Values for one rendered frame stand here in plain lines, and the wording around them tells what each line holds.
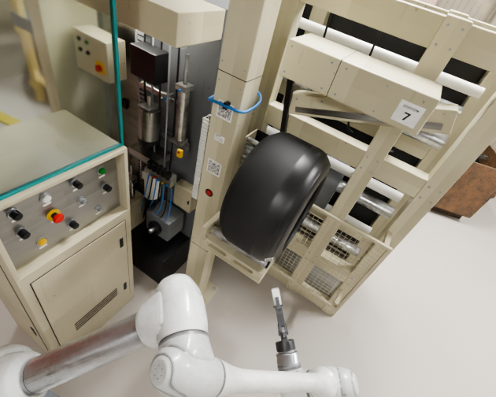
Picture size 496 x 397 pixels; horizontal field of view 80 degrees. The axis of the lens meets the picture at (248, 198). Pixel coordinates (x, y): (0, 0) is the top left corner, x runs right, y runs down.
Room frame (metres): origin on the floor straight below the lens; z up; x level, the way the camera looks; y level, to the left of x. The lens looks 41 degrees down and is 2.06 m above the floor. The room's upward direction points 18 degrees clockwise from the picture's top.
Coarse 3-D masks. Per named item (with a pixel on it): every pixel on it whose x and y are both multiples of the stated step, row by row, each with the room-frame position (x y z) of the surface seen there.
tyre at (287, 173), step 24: (264, 144) 1.04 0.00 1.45; (288, 144) 1.07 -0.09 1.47; (240, 168) 0.96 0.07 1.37; (264, 168) 0.94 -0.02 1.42; (288, 168) 0.95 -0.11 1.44; (312, 168) 0.98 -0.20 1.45; (240, 192) 0.87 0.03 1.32; (264, 192) 0.86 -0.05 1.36; (288, 192) 0.87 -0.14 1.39; (312, 192) 0.93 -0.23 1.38; (240, 216) 0.82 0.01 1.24; (264, 216) 0.81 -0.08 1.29; (288, 216) 0.82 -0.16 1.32; (240, 240) 0.81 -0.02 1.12; (264, 240) 0.78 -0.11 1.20; (288, 240) 1.03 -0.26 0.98
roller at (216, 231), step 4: (212, 228) 1.01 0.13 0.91; (216, 228) 1.01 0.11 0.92; (212, 232) 0.99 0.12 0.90; (216, 232) 0.99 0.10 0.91; (220, 232) 0.99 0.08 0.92; (220, 236) 0.98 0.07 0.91; (224, 240) 0.97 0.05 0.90; (228, 244) 0.96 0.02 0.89; (232, 244) 0.95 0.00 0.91; (236, 248) 0.94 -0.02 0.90; (240, 252) 0.94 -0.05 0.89; (244, 252) 0.93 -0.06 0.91; (248, 256) 0.92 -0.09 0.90; (256, 260) 0.90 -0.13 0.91; (260, 264) 0.89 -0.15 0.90; (264, 264) 0.89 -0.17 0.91; (268, 264) 0.90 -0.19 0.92
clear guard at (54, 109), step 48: (0, 0) 0.69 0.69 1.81; (48, 0) 0.80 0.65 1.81; (96, 0) 0.93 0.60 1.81; (0, 48) 0.66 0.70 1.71; (48, 48) 0.77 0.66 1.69; (96, 48) 0.92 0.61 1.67; (0, 96) 0.63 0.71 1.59; (48, 96) 0.75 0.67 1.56; (96, 96) 0.90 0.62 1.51; (0, 144) 0.59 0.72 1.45; (48, 144) 0.71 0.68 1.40; (96, 144) 0.88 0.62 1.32; (0, 192) 0.55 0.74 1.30
